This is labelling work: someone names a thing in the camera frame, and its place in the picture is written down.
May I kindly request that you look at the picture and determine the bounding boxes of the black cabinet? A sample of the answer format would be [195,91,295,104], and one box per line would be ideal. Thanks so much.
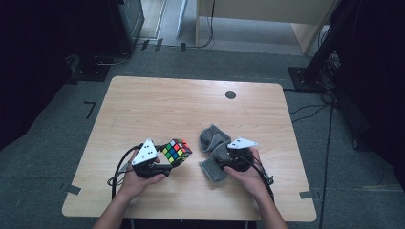
[106,0,146,56]

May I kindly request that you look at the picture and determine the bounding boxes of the grey towel cloth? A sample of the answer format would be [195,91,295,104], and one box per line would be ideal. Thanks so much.
[199,123,232,184]

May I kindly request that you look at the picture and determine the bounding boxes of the multicoloured puzzle cube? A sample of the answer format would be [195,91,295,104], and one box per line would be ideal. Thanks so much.
[161,137,194,168]

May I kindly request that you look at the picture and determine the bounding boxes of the black looped floor cable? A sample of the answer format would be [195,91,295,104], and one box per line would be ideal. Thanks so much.
[93,52,132,67]

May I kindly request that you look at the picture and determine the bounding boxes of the long black floor cable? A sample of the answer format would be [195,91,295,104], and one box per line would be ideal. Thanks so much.
[317,101,336,229]

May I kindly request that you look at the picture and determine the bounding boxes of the black metal stand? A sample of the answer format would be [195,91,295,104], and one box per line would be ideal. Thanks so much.
[288,0,364,94]

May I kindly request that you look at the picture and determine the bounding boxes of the right hand-held gripper black cable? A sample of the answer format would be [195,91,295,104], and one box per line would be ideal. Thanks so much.
[241,155,276,203]

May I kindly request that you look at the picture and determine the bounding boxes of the dark curtain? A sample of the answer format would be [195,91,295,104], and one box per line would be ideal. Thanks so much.
[330,0,405,192]
[0,0,118,152]

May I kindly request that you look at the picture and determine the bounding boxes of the tangle of black cables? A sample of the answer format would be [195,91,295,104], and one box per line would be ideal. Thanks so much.
[318,49,342,96]

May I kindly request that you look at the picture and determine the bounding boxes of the white leaning board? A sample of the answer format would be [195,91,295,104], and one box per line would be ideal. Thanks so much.
[175,0,189,40]

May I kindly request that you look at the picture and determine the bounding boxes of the person's left hand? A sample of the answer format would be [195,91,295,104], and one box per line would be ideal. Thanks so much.
[116,156,167,202]

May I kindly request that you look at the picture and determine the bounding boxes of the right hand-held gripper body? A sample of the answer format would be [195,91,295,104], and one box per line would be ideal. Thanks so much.
[220,136,259,173]

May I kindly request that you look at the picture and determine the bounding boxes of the person's right hand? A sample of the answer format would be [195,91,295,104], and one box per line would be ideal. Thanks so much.
[224,147,272,201]

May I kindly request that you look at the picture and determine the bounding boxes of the black flat stand base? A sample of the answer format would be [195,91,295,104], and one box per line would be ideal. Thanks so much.
[68,53,112,84]

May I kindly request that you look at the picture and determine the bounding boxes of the light wooden cabinet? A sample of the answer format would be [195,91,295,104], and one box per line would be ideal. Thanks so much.
[194,0,339,55]

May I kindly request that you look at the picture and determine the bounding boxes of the black hanging cable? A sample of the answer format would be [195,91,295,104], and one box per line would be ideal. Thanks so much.
[185,0,217,50]

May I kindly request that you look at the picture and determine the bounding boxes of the left hand-held gripper black cable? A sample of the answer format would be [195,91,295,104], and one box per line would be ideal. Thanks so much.
[107,142,145,200]

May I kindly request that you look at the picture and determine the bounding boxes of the hand-held gripper black cable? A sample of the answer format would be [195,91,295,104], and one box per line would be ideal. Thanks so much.
[241,155,276,203]
[107,142,145,200]

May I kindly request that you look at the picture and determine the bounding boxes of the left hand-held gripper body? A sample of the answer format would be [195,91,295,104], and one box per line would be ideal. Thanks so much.
[131,138,167,179]

